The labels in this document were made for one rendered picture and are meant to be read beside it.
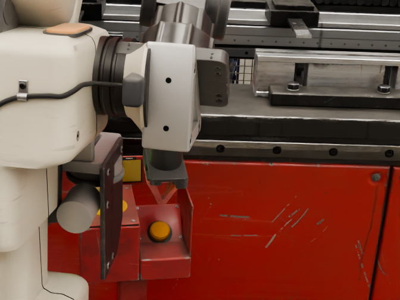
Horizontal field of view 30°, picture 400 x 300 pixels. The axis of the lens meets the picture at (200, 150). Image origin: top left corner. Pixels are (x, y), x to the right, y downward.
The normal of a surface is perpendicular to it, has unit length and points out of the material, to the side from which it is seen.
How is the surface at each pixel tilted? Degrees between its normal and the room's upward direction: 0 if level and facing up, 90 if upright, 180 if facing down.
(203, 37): 55
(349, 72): 90
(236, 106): 0
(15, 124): 82
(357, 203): 90
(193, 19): 47
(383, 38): 90
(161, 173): 14
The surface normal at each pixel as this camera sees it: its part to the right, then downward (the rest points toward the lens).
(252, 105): 0.04, -0.91
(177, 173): 0.09, -0.79
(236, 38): 0.03, 0.40
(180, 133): -0.12, 0.26
